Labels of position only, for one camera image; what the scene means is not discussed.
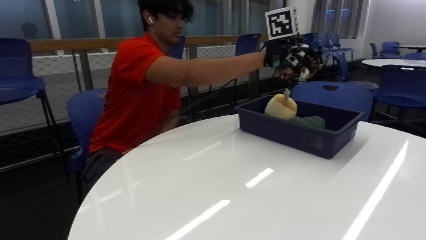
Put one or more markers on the green soft toy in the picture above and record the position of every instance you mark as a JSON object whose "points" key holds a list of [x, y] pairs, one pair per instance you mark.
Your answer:
{"points": [[310, 121]]}

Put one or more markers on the dark blue plastic bin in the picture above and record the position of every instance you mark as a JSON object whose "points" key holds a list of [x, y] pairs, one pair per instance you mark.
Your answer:
{"points": [[288, 133]]}

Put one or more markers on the white cube with black markers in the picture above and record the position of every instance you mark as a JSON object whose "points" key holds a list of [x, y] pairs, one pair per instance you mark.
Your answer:
{"points": [[281, 23]]}

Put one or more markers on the the person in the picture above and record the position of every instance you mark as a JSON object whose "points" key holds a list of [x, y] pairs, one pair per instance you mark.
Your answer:
{"points": [[133, 100]]}

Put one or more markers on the round white table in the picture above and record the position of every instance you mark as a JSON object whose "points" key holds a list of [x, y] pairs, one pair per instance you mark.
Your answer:
{"points": [[393, 62]]}

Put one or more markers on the yellow soft toy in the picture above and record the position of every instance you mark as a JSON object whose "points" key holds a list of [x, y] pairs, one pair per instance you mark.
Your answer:
{"points": [[280, 106]]}

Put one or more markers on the white earbud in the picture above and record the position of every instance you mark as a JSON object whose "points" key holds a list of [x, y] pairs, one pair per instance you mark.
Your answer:
{"points": [[150, 19]]}

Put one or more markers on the wooden railing with mesh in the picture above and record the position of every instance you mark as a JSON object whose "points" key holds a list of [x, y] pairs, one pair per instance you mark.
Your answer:
{"points": [[67, 45]]}

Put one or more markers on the blue chair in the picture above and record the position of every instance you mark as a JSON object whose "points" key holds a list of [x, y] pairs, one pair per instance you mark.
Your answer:
{"points": [[417, 56], [399, 88], [389, 48], [248, 43], [20, 73], [84, 113], [333, 96], [177, 50], [337, 50]]}

